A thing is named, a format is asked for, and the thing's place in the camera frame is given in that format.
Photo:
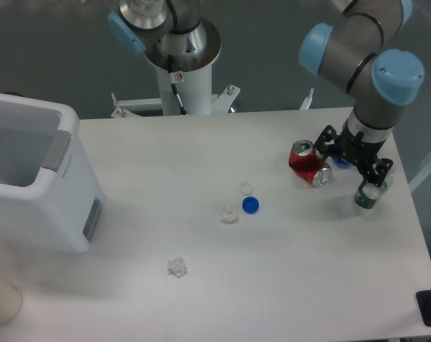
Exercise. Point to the blue bottle cap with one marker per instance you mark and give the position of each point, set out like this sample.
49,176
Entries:
250,205

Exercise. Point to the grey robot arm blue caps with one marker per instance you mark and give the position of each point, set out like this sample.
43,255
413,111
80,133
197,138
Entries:
352,56

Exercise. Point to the white trash can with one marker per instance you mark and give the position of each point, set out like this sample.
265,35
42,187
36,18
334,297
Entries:
50,196

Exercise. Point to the crushed red soda can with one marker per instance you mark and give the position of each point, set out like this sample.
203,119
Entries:
309,166

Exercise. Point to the clear bottle green label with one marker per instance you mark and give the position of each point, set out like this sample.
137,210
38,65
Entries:
367,194

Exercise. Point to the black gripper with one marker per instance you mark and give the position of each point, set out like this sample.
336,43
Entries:
359,145

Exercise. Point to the blue plastic bottle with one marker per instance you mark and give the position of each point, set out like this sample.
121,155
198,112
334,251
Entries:
341,163

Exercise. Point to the white bottle cap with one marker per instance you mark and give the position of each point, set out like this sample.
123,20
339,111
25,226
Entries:
246,189

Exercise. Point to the small crumpled paper wad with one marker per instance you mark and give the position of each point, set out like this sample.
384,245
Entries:
229,214

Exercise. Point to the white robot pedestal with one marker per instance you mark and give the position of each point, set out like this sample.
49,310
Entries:
183,65

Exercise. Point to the crumpled white paper ball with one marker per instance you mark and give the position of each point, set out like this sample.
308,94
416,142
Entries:
177,267

